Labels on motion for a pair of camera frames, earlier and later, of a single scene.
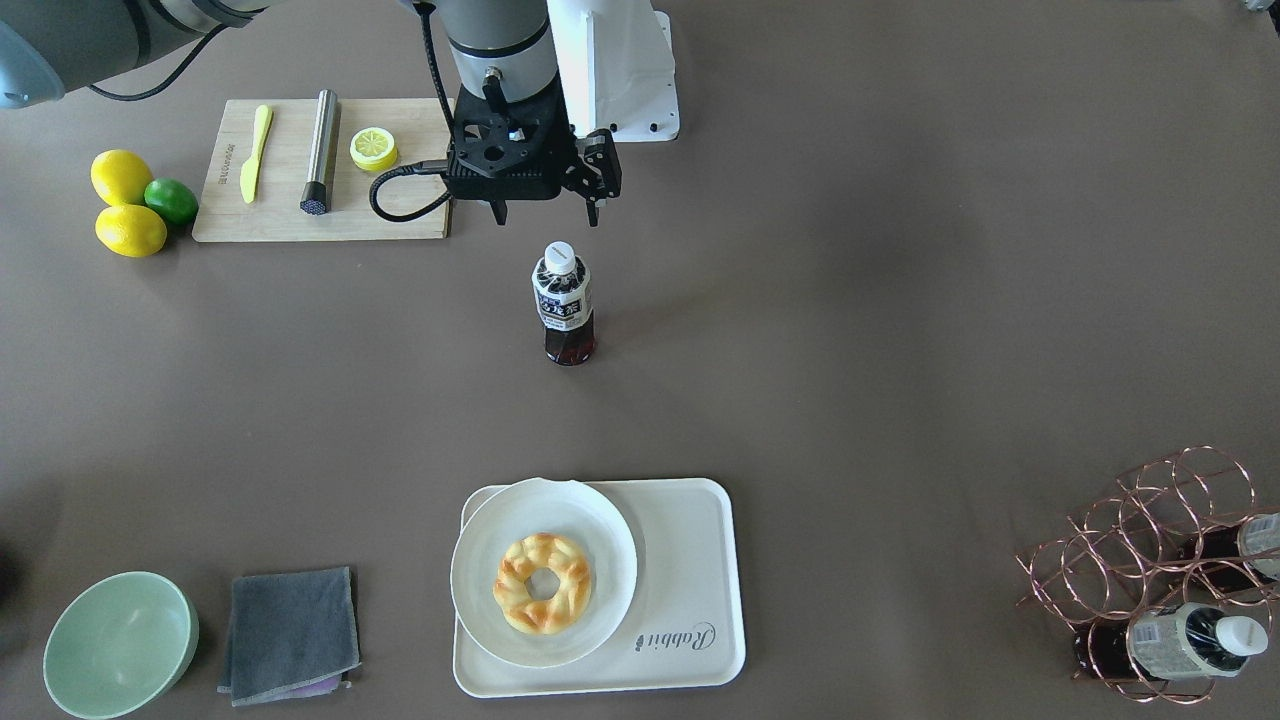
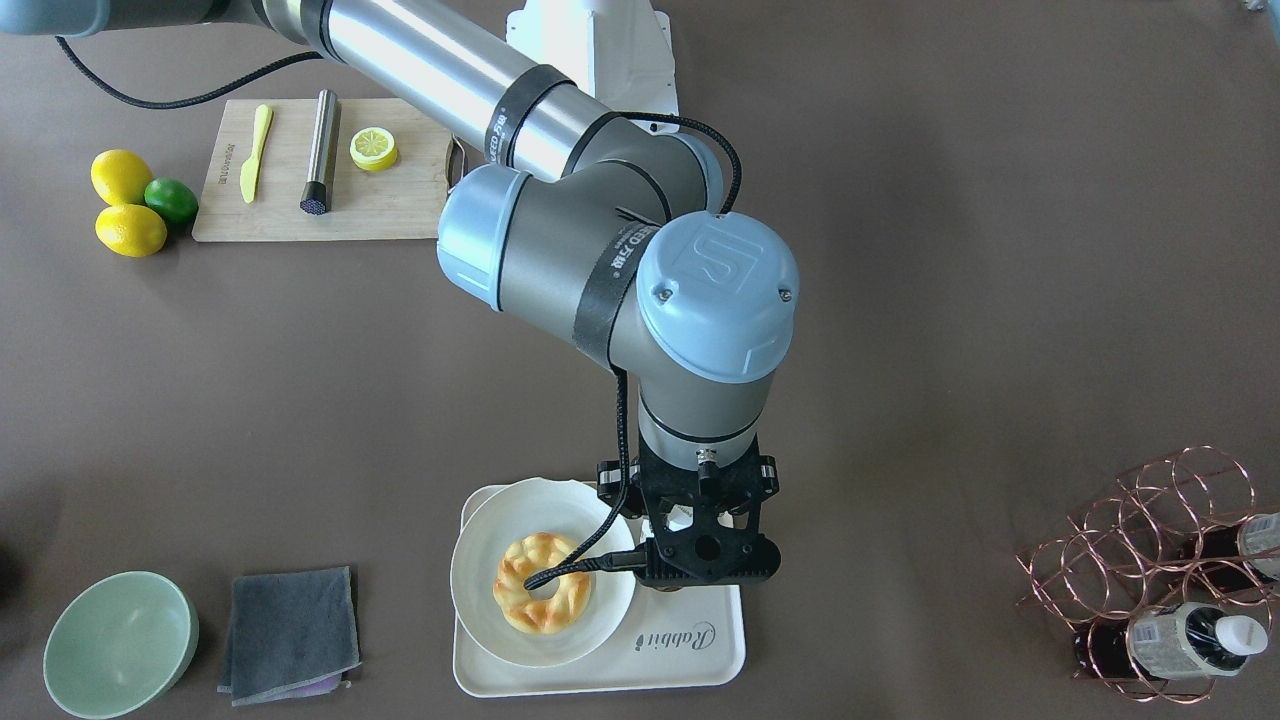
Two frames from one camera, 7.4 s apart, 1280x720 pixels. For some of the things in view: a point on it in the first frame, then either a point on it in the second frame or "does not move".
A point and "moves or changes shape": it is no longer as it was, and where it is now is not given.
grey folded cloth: (292, 636) does not move
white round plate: (559, 507) does not move
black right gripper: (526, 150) to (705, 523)
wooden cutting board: (259, 159) does not move
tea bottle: (562, 284) moves or changes shape
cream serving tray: (685, 633) does not move
